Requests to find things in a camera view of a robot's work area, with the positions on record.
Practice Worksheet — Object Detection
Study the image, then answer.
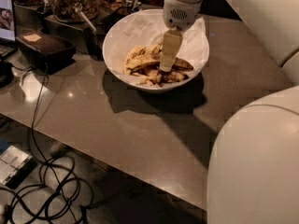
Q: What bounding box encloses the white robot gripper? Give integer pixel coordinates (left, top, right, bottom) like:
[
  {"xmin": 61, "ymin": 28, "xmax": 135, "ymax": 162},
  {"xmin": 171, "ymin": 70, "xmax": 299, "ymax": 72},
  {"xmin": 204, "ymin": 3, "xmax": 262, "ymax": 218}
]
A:
[{"xmin": 160, "ymin": 0, "xmax": 202, "ymax": 72}]

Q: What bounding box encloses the ripe spotted banana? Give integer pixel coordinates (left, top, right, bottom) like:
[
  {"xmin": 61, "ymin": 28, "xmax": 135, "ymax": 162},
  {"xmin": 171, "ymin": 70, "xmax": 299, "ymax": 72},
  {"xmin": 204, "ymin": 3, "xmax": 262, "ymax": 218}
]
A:
[{"xmin": 123, "ymin": 53, "xmax": 193, "ymax": 75}]

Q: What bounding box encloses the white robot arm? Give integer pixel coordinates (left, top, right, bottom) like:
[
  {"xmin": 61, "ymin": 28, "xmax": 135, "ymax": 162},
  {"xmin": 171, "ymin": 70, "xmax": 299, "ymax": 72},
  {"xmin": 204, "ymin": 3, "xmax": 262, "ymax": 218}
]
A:
[{"xmin": 206, "ymin": 0, "xmax": 299, "ymax": 224}]

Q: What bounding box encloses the white paper bowl liner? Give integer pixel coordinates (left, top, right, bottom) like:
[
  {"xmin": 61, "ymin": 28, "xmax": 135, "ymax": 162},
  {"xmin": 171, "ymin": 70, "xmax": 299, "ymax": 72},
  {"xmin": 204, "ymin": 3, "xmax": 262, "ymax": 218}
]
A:
[{"xmin": 103, "ymin": 9, "xmax": 209, "ymax": 81}]

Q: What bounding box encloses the brown banana bunch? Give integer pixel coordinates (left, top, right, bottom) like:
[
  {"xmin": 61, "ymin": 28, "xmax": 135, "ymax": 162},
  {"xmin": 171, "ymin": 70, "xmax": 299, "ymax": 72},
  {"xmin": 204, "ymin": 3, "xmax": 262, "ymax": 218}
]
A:
[{"xmin": 123, "ymin": 43, "xmax": 190, "ymax": 87}]

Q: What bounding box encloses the white ceramic bowl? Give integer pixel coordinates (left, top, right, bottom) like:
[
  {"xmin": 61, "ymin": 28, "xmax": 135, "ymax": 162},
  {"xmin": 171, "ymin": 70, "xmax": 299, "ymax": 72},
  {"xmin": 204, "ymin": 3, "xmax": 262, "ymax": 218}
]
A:
[{"xmin": 103, "ymin": 9, "xmax": 209, "ymax": 93}]

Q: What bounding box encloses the black box with label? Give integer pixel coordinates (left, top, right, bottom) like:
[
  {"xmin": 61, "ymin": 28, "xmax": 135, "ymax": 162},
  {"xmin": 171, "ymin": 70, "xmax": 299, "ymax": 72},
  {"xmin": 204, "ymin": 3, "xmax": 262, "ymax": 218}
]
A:
[{"xmin": 16, "ymin": 31, "xmax": 76, "ymax": 75}]

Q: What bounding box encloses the black jar stand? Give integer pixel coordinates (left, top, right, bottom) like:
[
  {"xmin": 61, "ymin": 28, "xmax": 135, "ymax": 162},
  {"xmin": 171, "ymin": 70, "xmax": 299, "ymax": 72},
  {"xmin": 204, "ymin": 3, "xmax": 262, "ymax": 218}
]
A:
[{"xmin": 15, "ymin": 5, "xmax": 127, "ymax": 57}]

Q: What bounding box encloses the laptop computer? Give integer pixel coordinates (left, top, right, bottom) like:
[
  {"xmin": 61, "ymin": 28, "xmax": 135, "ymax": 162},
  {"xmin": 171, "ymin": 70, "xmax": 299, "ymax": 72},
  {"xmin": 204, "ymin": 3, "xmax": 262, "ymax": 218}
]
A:
[{"xmin": 0, "ymin": 0, "xmax": 18, "ymax": 60}]

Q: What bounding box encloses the silver power adapter box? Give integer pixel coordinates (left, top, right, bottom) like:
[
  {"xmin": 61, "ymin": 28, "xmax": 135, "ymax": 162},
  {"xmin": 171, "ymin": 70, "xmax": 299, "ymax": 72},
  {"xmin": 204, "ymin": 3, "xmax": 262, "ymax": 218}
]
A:
[{"xmin": 0, "ymin": 146, "xmax": 37, "ymax": 189}]

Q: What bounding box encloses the white scoop handle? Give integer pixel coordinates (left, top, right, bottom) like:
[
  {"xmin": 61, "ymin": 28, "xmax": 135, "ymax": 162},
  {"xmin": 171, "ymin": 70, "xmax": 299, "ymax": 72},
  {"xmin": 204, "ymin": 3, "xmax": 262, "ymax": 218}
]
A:
[{"xmin": 75, "ymin": 7, "xmax": 97, "ymax": 35}]

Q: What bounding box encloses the black cable on floor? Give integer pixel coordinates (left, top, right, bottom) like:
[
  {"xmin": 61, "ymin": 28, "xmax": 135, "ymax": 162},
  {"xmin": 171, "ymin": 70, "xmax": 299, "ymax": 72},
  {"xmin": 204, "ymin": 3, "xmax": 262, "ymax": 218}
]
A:
[{"xmin": 0, "ymin": 63, "xmax": 138, "ymax": 224}]

